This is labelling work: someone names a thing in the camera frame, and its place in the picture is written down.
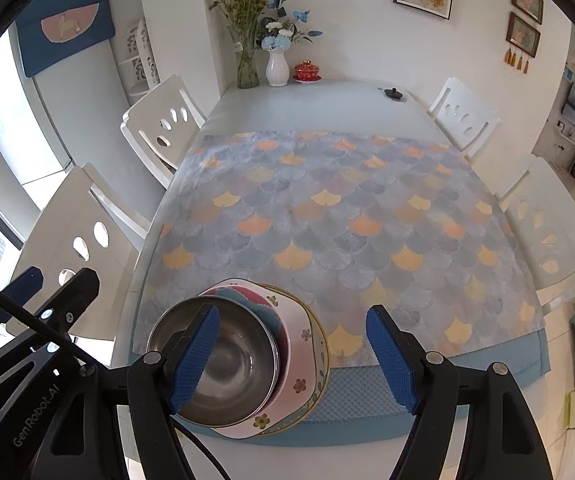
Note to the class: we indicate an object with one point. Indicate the round gold-rimmed plate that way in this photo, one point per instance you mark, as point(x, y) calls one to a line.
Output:
point(312, 412)

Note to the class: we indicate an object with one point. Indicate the white refrigerator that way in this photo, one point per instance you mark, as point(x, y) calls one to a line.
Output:
point(77, 120)

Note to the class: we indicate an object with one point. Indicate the dried green bouquet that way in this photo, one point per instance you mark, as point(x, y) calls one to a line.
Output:
point(240, 5)

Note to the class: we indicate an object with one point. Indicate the white carved shelf rack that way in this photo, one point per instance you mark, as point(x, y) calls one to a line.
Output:
point(140, 55)

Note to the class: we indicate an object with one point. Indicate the blue refrigerator cover cloth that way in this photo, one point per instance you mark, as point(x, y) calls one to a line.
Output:
point(32, 50)

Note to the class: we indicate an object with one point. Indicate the red steel bowl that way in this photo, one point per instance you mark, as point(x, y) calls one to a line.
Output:
point(227, 360)

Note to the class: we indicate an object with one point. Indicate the hanging orange tassel ornament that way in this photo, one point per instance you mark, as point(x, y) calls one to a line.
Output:
point(515, 60)

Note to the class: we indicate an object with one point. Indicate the small black lid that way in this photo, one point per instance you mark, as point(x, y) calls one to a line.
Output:
point(391, 94)

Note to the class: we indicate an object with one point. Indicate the glass vase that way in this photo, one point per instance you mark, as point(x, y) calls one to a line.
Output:
point(248, 70)

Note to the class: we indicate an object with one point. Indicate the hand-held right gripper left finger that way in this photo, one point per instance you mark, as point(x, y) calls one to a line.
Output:
point(195, 360)

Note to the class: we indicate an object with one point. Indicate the blue and white flowers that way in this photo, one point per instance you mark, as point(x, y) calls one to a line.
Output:
point(277, 40)

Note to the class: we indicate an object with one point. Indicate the white dining chair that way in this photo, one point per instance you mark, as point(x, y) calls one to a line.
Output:
point(467, 105)
point(62, 220)
point(152, 120)
point(557, 220)

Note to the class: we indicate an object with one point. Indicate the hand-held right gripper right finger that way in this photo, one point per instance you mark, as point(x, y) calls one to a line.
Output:
point(392, 360)

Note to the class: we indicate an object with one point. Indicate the small framed picture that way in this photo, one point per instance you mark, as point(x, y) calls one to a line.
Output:
point(523, 35)
point(527, 0)

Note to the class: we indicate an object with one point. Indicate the red lidded teacup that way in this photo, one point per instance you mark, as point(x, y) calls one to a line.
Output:
point(307, 71)

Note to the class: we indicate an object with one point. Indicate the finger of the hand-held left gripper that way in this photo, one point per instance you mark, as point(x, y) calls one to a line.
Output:
point(22, 282)
point(74, 292)

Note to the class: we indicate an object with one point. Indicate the scallop patterned table mat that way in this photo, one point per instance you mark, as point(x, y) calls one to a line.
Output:
point(342, 220)

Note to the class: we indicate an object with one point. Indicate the white floral plate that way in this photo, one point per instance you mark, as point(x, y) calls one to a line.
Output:
point(302, 360)

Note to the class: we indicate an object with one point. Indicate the white ceramic vase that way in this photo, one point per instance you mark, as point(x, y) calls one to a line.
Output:
point(277, 70)

